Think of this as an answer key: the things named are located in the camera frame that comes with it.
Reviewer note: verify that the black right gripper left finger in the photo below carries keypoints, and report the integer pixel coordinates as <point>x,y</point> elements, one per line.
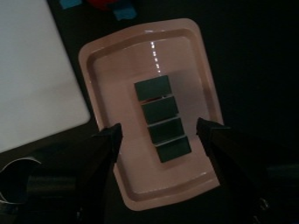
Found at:
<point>102,163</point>

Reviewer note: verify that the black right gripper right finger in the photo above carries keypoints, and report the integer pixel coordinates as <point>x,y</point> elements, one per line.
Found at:
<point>230,157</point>

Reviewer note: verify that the dark green sushi piece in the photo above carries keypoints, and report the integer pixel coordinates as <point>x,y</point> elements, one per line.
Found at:
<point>154,87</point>
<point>161,110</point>
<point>166,131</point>
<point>174,149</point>

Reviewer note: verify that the pink rectangular plastic plate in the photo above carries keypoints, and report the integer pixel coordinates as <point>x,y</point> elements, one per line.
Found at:
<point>117,87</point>

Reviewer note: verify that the white cutting board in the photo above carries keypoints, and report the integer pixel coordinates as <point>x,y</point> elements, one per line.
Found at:
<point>36,73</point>

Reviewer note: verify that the black cup with shiny rim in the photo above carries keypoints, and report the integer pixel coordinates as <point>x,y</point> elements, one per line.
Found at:
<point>24,183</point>

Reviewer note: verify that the red round toy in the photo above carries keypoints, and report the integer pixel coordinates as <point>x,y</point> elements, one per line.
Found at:
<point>101,4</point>

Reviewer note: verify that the small blue toy block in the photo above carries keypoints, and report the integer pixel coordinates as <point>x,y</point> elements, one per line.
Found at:
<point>70,3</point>

